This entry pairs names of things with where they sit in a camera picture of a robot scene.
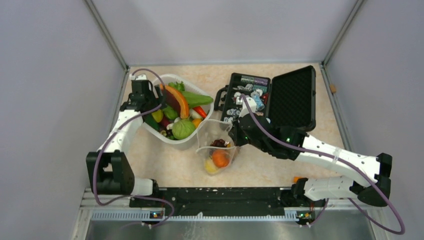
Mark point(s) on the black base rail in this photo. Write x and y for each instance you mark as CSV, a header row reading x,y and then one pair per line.
x,y
226,201

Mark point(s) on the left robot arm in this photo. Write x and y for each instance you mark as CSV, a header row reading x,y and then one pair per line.
x,y
109,170

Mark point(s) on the dark green cucumber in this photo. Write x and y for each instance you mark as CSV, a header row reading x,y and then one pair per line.
x,y
150,121

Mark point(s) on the yellow lemon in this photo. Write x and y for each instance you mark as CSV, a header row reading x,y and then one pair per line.
x,y
210,167

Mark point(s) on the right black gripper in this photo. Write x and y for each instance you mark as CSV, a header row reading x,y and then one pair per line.
x,y
234,133

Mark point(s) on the orange carrot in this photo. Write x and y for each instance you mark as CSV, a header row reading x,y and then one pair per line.
x,y
200,111

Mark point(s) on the black carrying case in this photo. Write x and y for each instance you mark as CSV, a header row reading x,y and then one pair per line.
x,y
291,100

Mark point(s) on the green cabbage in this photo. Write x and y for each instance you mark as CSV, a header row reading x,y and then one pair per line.
x,y
182,129

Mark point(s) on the small orange fruit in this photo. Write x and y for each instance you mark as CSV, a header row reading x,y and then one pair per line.
x,y
220,158

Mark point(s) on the dark red grape bunch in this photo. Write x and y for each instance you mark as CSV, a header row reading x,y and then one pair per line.
x,y
220,143

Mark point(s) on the white plastic basket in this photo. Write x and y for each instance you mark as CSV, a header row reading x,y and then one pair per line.
x,y
190,140

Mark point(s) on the poker chips in case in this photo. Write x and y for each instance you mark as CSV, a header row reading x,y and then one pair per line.
x,y
254,88

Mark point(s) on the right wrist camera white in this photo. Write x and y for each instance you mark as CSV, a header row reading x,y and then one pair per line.
x,y
248,104

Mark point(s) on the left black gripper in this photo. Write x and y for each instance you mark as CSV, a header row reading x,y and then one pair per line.
x,y
157,101

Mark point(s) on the green lettuce leaf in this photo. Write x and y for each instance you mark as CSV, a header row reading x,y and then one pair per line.
x,y
193,99

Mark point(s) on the papaya slice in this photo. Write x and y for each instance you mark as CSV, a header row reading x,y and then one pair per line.
x,y
176,100

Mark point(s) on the clear zip top bag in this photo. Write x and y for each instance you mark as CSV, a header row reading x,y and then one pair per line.
x,y
215,147

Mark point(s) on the yellow green star fruit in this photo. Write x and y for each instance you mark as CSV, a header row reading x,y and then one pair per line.
x,y
157,115

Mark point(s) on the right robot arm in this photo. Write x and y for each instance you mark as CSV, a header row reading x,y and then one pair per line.
x,y
366,178

